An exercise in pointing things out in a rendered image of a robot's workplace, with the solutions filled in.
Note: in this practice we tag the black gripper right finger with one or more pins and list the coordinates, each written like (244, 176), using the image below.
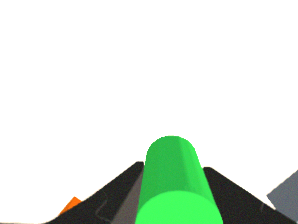
(238, 206)

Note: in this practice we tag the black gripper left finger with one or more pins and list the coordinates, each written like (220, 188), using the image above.
(114, 203)

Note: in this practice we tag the green cylinder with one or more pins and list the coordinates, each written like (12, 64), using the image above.
(174, 189)

